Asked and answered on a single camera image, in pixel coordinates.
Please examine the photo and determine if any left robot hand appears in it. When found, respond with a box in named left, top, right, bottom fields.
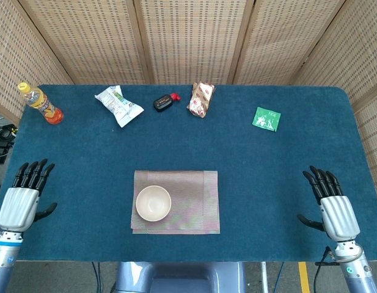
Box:
left=0, top=158, right=58, bottom=233

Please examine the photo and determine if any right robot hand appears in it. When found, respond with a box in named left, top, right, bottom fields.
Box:
left=296, top=165, right=361, bottom=244

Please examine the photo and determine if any white bowl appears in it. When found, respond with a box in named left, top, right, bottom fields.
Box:
left=136, top=185, right=172, bottom=222

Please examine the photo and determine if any brown woven placemat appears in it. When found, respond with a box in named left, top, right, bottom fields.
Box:
left=130, top=170, right=221, bottom=235

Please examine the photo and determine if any white table leg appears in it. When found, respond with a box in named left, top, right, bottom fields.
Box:
left=260, top=261, right=269, bottom=293

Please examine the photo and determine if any orange drink bottle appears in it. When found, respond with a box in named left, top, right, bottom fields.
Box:
left=17, top=82, right=65, bottom=126

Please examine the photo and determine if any green tea packet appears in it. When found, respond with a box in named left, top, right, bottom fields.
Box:
left=251, top=106, right=282, bottom=132

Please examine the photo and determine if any blue table cover cloth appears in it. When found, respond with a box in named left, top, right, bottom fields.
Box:
left=0, top=84, right=377, bottom=263

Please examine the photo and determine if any blue-grey robot torso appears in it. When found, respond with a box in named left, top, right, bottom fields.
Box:
left=113, top=261, right=247, bottom=293

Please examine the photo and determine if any white snack bag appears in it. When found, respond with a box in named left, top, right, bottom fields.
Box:
left=94, top=85, right=145, bottom=128

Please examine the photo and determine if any golden snack package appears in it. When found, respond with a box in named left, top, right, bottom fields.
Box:
left=186, top=81, right=216, bottom=118

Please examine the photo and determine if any woven bamboo folding screen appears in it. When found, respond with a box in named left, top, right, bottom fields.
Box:
left=0, top=0, right=377, bottom=199

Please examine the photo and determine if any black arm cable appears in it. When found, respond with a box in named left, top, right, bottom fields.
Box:
left=315, top=246, right=340, bottom=293

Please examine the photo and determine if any black floor cables bundle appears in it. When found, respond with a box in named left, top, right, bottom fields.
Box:
left=0, top=123, right=18, bottom=164

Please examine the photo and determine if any blue cable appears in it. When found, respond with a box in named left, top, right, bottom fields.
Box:
left=90, top=261, right=103, bottom=293
left=273, top=261, right=286, bottom=293

